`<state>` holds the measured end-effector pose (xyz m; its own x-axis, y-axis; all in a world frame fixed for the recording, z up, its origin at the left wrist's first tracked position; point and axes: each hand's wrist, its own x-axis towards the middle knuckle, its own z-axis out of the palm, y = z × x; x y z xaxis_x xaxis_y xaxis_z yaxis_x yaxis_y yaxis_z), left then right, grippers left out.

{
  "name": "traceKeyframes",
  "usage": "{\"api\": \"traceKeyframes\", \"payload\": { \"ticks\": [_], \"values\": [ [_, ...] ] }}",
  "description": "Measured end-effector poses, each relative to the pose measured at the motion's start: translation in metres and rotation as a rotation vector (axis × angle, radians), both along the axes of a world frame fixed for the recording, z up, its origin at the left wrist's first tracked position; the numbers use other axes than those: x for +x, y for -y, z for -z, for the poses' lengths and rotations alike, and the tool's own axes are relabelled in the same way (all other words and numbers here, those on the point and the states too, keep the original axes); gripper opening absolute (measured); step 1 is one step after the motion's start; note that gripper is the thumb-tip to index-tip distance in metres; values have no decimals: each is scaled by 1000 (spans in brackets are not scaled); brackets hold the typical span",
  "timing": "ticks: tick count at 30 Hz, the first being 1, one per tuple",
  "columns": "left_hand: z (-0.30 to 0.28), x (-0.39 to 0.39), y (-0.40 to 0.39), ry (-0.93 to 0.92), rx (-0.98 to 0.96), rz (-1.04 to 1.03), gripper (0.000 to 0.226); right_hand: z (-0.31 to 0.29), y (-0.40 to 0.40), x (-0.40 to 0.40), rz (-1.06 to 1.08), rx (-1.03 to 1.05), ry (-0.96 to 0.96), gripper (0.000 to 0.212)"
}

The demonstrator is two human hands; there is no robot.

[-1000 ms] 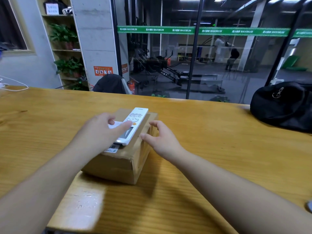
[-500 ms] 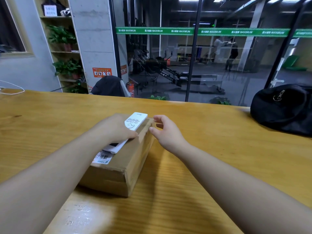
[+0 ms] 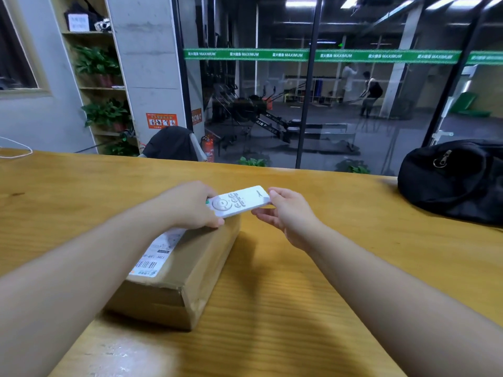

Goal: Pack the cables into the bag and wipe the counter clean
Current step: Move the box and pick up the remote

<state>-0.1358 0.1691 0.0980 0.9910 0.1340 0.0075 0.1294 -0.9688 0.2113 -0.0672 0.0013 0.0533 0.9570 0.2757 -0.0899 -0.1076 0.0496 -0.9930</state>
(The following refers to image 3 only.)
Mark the white plant shelf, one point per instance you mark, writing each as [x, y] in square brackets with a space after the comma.
[59, 19]

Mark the potted green plant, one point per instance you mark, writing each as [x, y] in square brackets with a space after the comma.
[108, 113]
[96, 64]
[123, 147]

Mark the wooden window frame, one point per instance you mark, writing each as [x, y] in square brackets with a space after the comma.
[41, 74]

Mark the person's left hand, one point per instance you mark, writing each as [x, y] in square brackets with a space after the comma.
[188, 206]

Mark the orange wall safety sign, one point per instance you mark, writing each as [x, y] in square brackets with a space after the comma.
[162, 120]

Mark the wooden table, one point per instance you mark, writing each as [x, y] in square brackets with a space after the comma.
[98, 184]

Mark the brown cardboard box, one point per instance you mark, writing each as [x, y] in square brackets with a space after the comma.
[188, 270]

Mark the green glass marking strip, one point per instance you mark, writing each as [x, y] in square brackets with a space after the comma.
[353, 56]

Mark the black exercise machine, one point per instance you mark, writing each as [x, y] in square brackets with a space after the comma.
[251, 109]

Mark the person's right hand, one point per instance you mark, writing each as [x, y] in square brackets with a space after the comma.
[294, 219]

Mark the black fabric bag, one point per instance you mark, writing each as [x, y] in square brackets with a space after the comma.
[452, 180]

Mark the small orange door sign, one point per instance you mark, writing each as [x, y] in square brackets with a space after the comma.
[196, 116]

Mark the grey chair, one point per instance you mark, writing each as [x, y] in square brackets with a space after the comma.
[198, 147]

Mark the red fire extinguisher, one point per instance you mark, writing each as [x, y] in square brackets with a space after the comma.
[208, 149]

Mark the person's right forearm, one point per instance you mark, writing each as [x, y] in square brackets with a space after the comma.
[393, 306]

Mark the green gym mat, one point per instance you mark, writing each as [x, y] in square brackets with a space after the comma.
[465, 103]

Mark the white remote control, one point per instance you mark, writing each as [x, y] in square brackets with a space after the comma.
[243, 200]

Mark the green leafy plant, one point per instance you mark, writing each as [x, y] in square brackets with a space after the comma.
[358, 169]
[251, 162]

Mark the person's left forearm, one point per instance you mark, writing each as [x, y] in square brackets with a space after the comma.
[78, 278]

